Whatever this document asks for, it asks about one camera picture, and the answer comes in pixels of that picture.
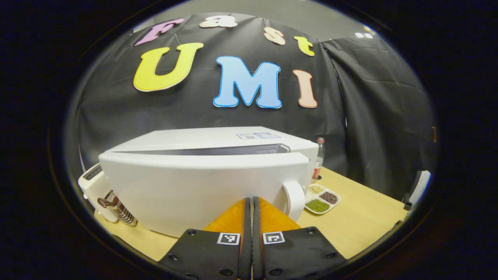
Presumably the white and black object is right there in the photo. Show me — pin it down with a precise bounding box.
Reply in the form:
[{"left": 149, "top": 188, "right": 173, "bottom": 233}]
[{"left": 403, "top": 170, "right": 431, "bottom": 211}]

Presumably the white divided dish of beans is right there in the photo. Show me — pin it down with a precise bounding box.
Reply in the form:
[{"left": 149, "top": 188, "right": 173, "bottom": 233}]
[{"left": 304, "top": 184, "right": 342, "bottom": 215}]

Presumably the white toaster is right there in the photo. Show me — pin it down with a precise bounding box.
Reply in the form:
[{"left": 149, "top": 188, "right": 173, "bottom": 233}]
[{"left": 78, "top": 163, "right": 119, "bottom": 223}]

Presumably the black backdrop cloth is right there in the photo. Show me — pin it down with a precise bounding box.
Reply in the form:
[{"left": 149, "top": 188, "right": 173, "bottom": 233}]
[{"left": 64, "top": 14, "right": 438, "bottom": 201}]

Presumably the clear plastic bottle red label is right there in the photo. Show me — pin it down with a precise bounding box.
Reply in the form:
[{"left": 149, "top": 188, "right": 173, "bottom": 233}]
[{"left": 311, "top": 137, "right": 325, "bottom": 184}]

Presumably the white microwave oven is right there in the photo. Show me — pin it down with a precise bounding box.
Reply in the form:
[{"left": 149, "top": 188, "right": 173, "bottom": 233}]
[{"left": 98, "top": 126, "right": 319, "bottom": 238}]

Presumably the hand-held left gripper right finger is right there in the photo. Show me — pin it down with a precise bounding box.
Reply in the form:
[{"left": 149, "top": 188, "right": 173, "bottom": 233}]
[{"left": 252, "top": 196, "right": 347, "bottom": 280}]

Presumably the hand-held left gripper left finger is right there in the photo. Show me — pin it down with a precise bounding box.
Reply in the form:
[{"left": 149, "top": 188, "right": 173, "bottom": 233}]
[{"left": 158, "top": 197, "right": 253, "bottom": 280}]

